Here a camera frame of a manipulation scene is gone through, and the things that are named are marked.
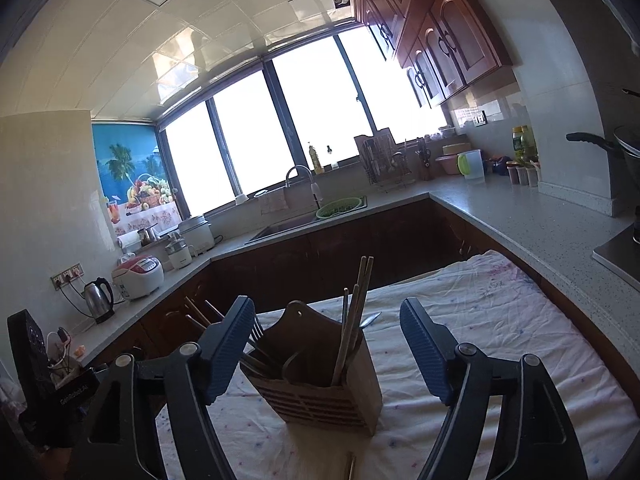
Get red white rice cooker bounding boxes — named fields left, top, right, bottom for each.
left=111, top=255, right=165, bottom=302

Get steel sink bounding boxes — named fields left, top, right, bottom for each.
left=244, top=196, right=368, bottom=246

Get steel electric kettle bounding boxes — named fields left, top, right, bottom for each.
left=82, top=277, right=116, bottom=324

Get wire dish rack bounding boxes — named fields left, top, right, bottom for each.
left=361, top=137, right=416, bottom=192

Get wooden upper cabinets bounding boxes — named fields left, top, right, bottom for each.
left=350, top=0, right=513, bottom=108

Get long wall power socket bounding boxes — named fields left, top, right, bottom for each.
left=50, top=261, right=83, bottom=289

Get white floral cloth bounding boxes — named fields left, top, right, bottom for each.
left=152, top=250, right=640, bottom=480

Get steel fork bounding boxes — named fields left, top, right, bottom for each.
left=248, top=314, right=283, bottom=367

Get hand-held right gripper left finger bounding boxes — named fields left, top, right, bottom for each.
left=65, top=296, right=257, bottom=480

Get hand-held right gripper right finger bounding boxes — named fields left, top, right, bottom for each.
left=400, top=297, right=590, bottom=480

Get green colander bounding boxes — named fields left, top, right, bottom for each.
left=316, top=197, right=363, bottom=219

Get steel kitchen faucet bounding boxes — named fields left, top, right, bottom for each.
left=285, top=165, right=322, bottom=211

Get beach fruit wall poster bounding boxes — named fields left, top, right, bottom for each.
left=91, top=122, right=182, bottom=237

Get small white steamer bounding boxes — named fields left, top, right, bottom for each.
left=165, top=237, right=196, bottom=272

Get wooden cutting board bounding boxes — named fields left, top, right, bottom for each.
left=354, top=130, right=395, bottom=161

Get wooden utensil holder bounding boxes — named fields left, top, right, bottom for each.
left=239, top=300, right=383, bottom=438

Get kitchen window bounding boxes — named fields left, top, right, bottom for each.
left=155, top=22, right=453, bottom=218

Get black handled wok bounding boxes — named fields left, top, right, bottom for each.
left=566, top=125, right=640, bottom=196

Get pink dish cloth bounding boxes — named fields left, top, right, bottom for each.
left=257, top=189, right=289, bottom=215

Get knife block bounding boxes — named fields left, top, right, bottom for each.
left=416, top=137, right=435, bottom=181

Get white pitcher green lid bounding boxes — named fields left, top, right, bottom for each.
left=457, top=149, right=486, bottom=182

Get green labelled bottle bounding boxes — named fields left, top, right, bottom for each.
left=521, top=126, right=538, bottom=163

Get steel stove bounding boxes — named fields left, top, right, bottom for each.
left=592, top=225, right=640, bottom=281

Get large white rice cooker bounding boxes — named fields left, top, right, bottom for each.
left=177, top=215, right=215, bottom=256

